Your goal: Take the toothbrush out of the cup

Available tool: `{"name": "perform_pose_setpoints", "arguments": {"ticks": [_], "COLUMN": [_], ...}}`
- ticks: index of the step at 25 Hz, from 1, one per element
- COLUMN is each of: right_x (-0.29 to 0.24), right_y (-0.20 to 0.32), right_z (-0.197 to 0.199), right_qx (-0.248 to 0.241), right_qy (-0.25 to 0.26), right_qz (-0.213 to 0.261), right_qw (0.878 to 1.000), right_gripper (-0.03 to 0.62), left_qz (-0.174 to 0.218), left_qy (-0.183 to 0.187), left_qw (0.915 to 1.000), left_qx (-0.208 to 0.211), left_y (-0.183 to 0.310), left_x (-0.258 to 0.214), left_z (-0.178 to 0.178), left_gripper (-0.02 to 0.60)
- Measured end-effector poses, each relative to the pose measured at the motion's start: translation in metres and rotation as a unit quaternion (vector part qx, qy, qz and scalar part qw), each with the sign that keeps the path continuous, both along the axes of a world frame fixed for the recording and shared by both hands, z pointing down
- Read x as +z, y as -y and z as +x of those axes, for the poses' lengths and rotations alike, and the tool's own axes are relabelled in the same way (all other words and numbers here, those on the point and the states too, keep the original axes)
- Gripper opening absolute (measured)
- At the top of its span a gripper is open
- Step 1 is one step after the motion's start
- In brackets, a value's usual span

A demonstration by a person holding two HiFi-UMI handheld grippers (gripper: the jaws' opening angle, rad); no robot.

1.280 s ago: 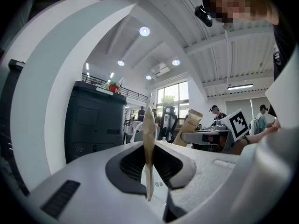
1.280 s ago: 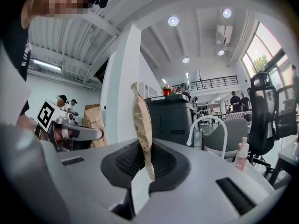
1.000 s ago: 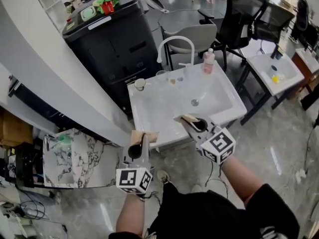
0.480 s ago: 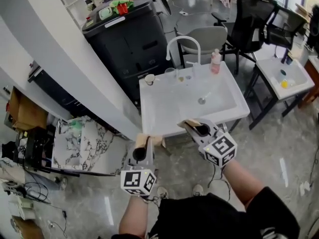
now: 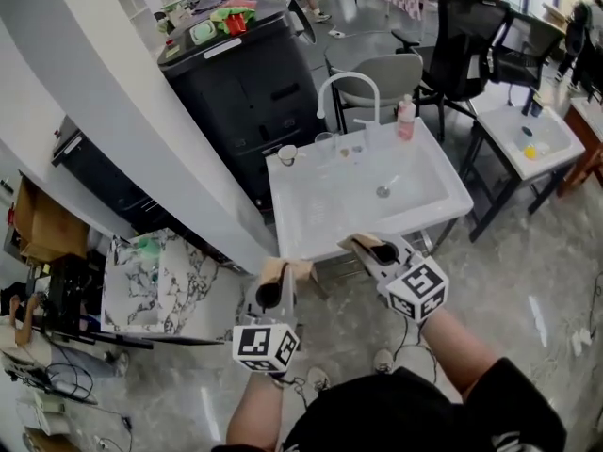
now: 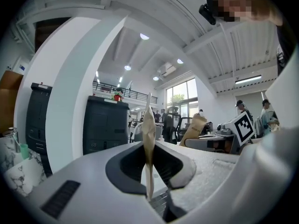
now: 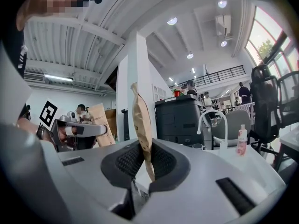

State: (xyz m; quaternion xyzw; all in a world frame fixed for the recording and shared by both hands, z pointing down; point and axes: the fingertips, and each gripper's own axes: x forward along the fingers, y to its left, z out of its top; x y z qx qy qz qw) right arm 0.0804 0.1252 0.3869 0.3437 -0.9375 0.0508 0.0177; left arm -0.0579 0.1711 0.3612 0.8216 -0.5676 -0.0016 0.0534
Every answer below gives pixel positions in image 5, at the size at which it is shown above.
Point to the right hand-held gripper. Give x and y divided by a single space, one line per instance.
419 290

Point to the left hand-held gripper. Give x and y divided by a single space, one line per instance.
264 344

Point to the clear glass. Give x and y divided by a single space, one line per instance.
326 146

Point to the person's right forearm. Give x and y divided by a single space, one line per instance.
461 351

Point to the person's left forearm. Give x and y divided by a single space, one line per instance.
256 412

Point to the green plastic bin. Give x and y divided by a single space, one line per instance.
150 247

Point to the large white sink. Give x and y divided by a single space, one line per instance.
320 214

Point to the person's left shoe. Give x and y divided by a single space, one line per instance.
318 378

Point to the person's shoe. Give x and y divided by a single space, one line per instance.
383 360
318 378

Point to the marble pattern box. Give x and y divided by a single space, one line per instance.
179 290

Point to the person's right shoe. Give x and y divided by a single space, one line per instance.
383 360

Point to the pink bottle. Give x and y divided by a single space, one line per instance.
406 120

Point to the person's black clothes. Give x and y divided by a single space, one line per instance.
400 417

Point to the grey chair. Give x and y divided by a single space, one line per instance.
377 78

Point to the white curved faucet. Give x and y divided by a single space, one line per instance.
348 77

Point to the small yellow object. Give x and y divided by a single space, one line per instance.
530 152

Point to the large black cabinet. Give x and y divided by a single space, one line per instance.
245 111

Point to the small black cabinet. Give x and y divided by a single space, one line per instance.
113 186

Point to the black rack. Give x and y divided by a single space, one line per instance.
70 295

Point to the black faucet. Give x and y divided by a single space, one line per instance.
532 104

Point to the white power adapter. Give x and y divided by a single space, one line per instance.
581 342

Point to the black high-back office chair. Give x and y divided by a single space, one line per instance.
466 50

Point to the wooden table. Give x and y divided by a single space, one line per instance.
589 144

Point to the cardboard box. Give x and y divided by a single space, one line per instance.
52 219

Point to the black mesh office chair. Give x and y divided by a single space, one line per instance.
532 50

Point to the white tray with green soap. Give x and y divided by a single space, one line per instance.
202 32

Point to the green cloth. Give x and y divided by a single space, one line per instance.
235 13

